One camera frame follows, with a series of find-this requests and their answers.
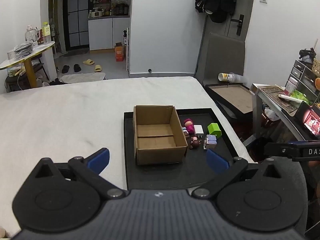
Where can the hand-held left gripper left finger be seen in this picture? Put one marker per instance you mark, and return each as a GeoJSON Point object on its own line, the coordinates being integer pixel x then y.
{"type": "Point", "coordinates": [98, 159]}

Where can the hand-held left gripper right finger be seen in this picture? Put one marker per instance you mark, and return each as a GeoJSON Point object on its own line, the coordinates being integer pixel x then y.
{"type": "Point", "coordinates": [216, 162]}

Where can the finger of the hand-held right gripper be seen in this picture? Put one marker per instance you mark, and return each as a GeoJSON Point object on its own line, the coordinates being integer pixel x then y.
{"type": "Point", "coordinates": [280, 150]}

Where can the purple and white toy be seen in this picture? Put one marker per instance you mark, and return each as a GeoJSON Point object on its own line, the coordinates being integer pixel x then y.
{"type": "Point", "coordinates": [210, 142]}

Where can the brown-haired doll figurine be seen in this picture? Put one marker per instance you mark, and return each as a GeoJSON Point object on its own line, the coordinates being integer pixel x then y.
{"type": "Point", "coordinates": [195, 143]}

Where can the green hexagonal cup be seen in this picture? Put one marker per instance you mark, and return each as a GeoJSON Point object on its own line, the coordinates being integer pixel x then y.
{"type": "Point", "coordinates": [214, 129]}

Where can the white charger plug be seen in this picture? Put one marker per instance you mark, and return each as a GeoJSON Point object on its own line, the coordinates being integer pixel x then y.
{"type": "Point", "coordinates": [199, 130]}

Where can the black tray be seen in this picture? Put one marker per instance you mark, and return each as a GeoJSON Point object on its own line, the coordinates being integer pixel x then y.
{"type": "Point", "coordinates": [175, 176]}

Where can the brown cardboard box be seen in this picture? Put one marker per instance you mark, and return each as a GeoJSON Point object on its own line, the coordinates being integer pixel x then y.
{"type": "Point", "coordinates": [155, 155]}

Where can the tablet with lit screen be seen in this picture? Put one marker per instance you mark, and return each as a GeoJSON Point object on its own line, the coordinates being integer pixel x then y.
{"type": "Point", "coordinates": [311, 121]}

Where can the pink doll figurine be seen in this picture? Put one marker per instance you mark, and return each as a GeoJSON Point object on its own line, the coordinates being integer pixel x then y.
{"type": "Point", "coordinates": [189, 127]}

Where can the small pastel toy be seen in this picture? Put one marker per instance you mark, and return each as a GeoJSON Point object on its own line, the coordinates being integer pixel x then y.
{"type": "Point", "coordinates": [184, 130]}

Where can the metal desk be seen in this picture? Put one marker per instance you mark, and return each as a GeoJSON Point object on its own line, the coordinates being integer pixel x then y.
{"type": "Point", "coordinates": [272, 100]}

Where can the white tube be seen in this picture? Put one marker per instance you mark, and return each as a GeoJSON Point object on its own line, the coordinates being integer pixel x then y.
{"type": "Point", "coordinates": [290, 98]}

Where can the green bag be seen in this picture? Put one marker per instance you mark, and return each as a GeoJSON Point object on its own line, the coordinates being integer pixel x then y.
{"type": "Point", "coordinates": [300, 96]}

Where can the pink-lidded jar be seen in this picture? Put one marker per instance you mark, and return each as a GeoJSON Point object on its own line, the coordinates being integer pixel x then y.
{"type": "Point", "coordinates": [291, 86]}

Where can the grey drawer organizer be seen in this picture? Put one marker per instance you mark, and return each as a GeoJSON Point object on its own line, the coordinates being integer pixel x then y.
{"type": "Point", "coordinates": [303, 77]}

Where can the white floor mat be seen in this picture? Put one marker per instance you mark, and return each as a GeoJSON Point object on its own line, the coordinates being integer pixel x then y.
{"type": "Point", "coordinates": [82, 77]}

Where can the woven basket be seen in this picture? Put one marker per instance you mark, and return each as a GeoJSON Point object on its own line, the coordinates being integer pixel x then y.
{"type": "Point", "coordinates": [317, 67]}

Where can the paper cup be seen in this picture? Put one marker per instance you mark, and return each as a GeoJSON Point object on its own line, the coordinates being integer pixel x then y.
{"type": "Point", "coordinates": [225, 77]}

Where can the yellow slipper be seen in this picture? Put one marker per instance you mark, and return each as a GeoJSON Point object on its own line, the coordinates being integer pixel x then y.
{"type": "Point", "coordinates": [88, 62]}
{"type": "Point", "coordinates": [98, 68]}

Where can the black slipper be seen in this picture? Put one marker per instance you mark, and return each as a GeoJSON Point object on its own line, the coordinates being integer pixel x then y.
{"type": "Point", "coordinates": [77, 68]}
{"type": "Point", "coordinates": [65, 69]}

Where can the grey chair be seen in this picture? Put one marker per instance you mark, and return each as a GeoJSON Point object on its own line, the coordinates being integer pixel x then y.
{"type": "Point", "coordinates": [220, 55]}

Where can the orange box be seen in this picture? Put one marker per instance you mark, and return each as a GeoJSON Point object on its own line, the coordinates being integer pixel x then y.
{"type": "Point", "coordinates": [120, 54]}

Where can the white narrow rack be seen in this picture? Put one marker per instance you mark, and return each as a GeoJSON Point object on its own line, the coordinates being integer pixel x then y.
{"type": "Point", "coordinates": [127, 50]}

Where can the black low shelf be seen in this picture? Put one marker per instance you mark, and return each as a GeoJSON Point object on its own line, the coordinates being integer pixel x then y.
{"type": "Point", "coordinates": [15, 80]}

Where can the round table with yellow leg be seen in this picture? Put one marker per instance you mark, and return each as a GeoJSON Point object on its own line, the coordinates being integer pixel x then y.
{"type": "Point", "coordinates": [37, 50]}

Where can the white kitchen cabinet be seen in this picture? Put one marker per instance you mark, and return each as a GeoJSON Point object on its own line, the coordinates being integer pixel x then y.
{"type": "Point", "coordinates": [105, 33]}

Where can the black door lock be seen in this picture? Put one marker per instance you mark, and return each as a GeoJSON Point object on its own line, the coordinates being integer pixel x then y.
{"type": "Point", "coordinates": [240, 25]}

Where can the stack of dark dishes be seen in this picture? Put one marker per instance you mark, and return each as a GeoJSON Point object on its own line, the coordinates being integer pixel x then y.
{"type": "Point", "coordinates": [23, 48]}

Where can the bottle with yellow label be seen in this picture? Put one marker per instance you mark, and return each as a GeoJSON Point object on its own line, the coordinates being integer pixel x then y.
{"type": "Point", "coordinates": [46, 32]}

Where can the clear glass jar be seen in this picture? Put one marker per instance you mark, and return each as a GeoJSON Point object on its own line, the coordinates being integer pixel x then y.
{"type": "Point", "coordinates": [30, 33]}

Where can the black-framed glass door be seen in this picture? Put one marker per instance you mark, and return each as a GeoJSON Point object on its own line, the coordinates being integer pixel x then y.
{"type": "Point", "coordinates": [75, 17]}

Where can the rice cooker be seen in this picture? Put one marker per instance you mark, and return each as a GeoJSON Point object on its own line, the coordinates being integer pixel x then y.
{"type": "Point", "coordinates": [96, 13]}

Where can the grey door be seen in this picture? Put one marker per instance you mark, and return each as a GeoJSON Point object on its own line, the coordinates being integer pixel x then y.
{"type": "Point", "coordinates": [247, 5]}

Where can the row of kitchen bottles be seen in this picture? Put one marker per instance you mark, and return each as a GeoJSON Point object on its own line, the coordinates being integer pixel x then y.
{"type": "Point", "coordinates": [117, 9]}

